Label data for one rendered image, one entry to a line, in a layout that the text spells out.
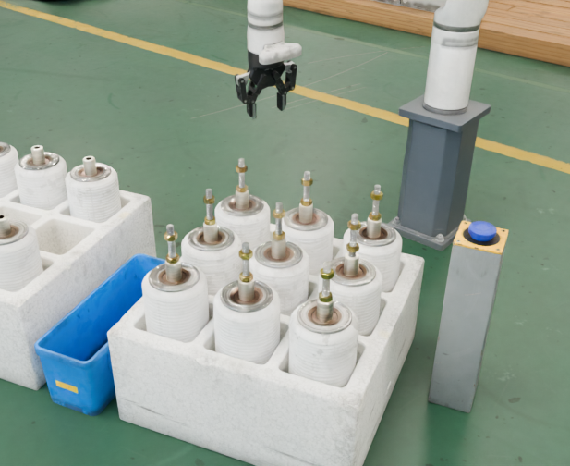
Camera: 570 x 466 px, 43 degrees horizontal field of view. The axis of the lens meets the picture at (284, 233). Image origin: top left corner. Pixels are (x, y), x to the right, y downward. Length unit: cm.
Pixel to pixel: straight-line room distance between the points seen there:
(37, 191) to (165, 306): 49
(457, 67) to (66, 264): 84
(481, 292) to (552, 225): 74
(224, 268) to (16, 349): 37
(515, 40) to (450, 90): 150
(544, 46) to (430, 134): 148
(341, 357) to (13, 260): 55
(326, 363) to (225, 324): 15
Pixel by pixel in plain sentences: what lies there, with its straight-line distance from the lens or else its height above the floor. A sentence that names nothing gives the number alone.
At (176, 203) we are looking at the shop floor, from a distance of 179.
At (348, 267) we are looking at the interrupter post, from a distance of 108.
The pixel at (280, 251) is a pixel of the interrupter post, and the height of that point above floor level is 26.
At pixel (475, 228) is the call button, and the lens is 108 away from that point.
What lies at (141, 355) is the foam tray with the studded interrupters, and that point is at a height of 16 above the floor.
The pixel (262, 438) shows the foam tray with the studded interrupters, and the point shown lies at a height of 6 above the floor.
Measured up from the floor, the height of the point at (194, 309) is 22.
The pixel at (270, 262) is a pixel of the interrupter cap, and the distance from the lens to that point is 110.
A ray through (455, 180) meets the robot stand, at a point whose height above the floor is 16.
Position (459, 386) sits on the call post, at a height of 5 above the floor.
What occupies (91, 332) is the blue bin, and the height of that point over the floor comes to 5.
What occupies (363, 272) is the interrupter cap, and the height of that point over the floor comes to 25.
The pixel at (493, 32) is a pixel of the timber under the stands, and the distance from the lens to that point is 305.
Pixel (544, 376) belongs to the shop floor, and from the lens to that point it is 136.
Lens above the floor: 87
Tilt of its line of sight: 31 degrees down
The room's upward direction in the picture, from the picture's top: 1 degrees clockwise
